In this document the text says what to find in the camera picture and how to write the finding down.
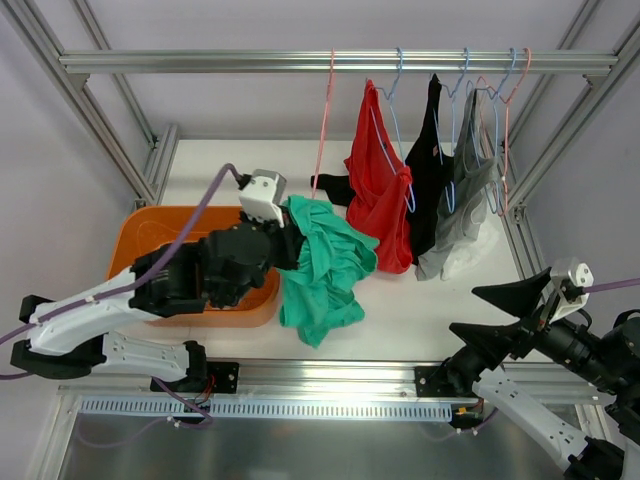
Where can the pink wire hanger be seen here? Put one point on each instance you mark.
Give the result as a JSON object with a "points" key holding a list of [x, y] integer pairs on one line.
{"points": [[324, 124]]}

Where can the white slotted cable duct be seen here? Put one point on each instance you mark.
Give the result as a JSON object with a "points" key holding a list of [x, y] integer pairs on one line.
{"points": [[270, 409]]}

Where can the red tank top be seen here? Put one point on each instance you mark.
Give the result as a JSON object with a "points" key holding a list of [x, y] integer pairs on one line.
{"points": [[380, 181]]}

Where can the orange plastic basket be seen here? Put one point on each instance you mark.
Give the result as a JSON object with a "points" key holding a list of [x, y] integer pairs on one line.
{"points": [[150, 228]]}

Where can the aluminium front rail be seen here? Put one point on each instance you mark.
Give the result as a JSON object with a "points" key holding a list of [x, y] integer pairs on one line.
{"points": [[315, 379]]}

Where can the aluminium hanging rail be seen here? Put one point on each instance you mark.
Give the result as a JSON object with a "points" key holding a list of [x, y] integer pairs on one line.
{"points": [[405, 61]]}

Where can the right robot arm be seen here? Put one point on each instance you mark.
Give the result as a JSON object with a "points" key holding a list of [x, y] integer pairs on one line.
{"points": [[610, 363]]}

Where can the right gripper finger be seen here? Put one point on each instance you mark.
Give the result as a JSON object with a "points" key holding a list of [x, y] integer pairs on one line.
{"points": [[518, 299], [486, 346]]}

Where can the blue wire hanger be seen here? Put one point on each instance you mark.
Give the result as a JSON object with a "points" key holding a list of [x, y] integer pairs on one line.
{"points": [[389, 95]]}

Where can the blue hanger under black top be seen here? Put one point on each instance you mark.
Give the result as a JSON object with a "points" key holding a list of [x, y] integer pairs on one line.
{"points": [[449, 187]]}

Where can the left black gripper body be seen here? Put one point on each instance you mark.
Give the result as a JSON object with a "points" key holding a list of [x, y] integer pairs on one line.
{"points": [[286, 242]]}

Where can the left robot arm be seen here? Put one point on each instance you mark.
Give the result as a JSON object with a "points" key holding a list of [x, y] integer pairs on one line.
{"points": [[81, 335]]}

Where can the grey tank top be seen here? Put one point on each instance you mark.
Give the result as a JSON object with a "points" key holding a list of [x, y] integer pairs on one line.
{"points": [[473, 175]]}

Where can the black tank top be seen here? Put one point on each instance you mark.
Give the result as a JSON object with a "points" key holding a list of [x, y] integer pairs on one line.
{"points": [[427, 181]]}

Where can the pink hanger far right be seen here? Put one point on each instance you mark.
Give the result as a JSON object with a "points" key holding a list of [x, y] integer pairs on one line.
{"points": [[502, 190]]}

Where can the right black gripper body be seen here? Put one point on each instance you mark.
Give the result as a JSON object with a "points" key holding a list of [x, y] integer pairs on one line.
{"points": [[536, 326]]}

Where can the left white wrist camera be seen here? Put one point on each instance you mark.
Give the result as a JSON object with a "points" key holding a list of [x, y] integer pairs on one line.
{"points": [[260, 198]]}

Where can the green tank top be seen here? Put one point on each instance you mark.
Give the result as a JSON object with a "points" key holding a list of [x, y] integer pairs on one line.
{"points": [[318, 297]]}

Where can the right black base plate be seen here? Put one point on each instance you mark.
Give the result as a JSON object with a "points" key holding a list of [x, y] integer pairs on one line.
{"points": [[431, 381]]}

